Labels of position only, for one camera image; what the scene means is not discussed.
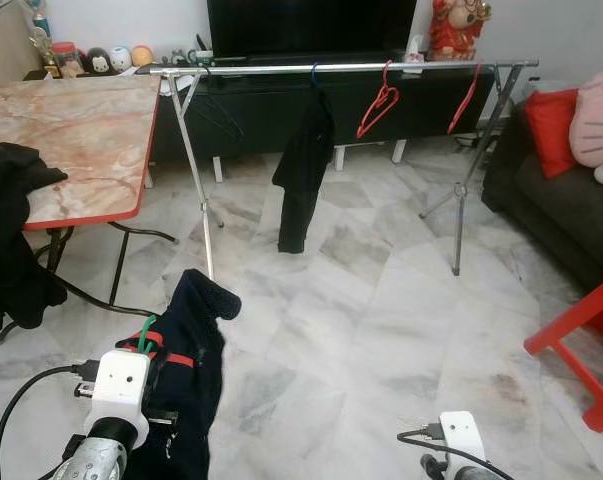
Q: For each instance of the navy garment with red trim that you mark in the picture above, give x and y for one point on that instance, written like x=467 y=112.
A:
x=196 y=400

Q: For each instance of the green plastic hanger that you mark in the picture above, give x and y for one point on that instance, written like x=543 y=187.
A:
x=144 y=340

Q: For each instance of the red plastic hanger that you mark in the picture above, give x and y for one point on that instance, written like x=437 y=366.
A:
x=386 y=97
x=466 y=100

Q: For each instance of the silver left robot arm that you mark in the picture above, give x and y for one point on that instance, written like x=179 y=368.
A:
x=96 y=462

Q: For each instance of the blue plastic hanger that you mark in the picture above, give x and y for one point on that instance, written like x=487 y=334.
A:
x=314 y=75

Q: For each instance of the red plastic stool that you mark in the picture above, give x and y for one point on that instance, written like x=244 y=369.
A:
x=581 y=320

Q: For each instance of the black clothing pile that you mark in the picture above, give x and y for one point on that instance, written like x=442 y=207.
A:
x=6 y=240

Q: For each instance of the black t-shirt with green logo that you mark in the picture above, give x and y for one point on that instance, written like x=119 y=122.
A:
x=301 y=180

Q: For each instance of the dark brown sofa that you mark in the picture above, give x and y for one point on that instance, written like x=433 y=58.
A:
x=561 y=220

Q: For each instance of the black tv console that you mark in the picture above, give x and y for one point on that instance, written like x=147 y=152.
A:
x=271 y=115

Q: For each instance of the pink cat face plush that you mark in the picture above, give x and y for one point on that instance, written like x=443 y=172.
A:
x=596 y=125

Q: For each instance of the red cushion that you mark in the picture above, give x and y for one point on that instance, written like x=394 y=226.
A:
x=551 y=130

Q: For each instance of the orange round figurine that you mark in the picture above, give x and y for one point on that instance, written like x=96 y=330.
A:
x=142 y=55

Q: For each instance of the silver metal clothes rack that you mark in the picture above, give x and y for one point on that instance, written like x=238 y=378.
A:
x=271 y=68

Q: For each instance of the glass jar with red lid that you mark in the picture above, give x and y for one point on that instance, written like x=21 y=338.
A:
x=66 y=60

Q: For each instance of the wooden sideboard cabinet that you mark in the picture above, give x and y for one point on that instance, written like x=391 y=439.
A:
x=6 y=45

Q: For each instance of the black flat television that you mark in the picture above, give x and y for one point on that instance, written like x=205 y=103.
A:
x=311 y=25

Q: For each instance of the red gold figurine statue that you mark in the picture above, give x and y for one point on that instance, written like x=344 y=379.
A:
x=459 y=32

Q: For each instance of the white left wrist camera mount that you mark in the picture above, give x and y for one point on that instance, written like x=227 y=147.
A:
x=119 y=380

